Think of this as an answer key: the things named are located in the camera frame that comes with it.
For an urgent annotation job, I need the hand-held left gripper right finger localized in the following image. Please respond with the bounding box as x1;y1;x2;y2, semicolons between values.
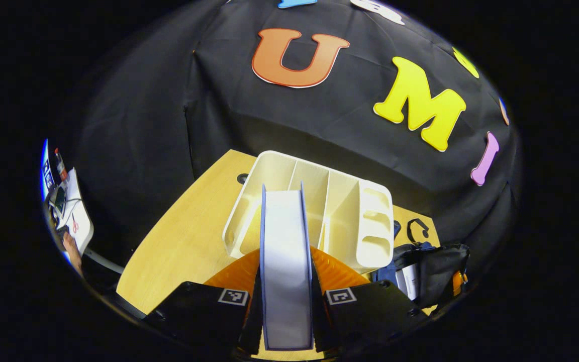
311;246;428;352

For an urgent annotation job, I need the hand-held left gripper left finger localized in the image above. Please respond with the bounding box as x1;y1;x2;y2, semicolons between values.
144;249;265;355

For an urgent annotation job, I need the blue schoolbag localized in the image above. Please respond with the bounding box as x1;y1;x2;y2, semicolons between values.
370;219;471;310

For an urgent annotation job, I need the white spine book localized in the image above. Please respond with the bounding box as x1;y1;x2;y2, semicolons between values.
395;264;418;300

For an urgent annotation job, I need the cream plastic bookshelf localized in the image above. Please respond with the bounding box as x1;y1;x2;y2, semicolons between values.
222;150;395;275

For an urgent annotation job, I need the blue spine book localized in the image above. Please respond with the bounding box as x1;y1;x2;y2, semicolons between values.
259;182;315;351

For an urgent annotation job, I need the grey metal tube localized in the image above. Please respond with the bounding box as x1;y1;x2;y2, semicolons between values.
82;248;125;276

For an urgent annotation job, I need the white side table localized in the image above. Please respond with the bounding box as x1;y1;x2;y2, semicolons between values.
48;167;94;257

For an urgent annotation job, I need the black backdrop cloth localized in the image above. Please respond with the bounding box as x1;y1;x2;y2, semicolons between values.
68;0;521;267

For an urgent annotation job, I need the red bottle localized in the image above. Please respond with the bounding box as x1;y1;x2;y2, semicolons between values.
54;148;68;183

